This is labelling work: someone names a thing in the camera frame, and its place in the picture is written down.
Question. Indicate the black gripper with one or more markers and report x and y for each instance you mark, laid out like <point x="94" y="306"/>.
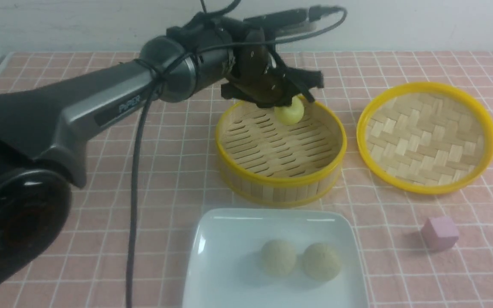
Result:
<point x="260" y="76"/>

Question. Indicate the yellow steamed bun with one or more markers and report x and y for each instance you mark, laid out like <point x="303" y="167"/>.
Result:
<point x="292" y="114"/>

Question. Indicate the beige steamed bun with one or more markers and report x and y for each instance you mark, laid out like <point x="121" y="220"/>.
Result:
<point x="278" y="258"/>

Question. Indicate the pale green steamed bun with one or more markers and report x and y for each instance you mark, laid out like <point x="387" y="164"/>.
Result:
<point x="321" y="262"/>

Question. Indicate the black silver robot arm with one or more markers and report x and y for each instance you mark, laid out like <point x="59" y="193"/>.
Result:
<point x="44" y="131"/>

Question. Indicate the white square plate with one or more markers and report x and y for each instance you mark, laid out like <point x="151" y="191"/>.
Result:
<point x="225" y="271"/>

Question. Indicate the yellow-rimmed bamboo steamer basket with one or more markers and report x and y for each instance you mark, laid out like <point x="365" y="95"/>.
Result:
<point x="279" y="165"/>

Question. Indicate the woven bamboo steamer lid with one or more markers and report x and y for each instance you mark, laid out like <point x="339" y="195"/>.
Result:
<point x="426" y="138"/>

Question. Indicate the pink cube block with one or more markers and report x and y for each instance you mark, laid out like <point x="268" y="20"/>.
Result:
<point x="440" y="233"/>

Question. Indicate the pink checkered tablecloth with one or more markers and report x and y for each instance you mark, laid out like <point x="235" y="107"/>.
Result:
<point x="85" y="267"/>

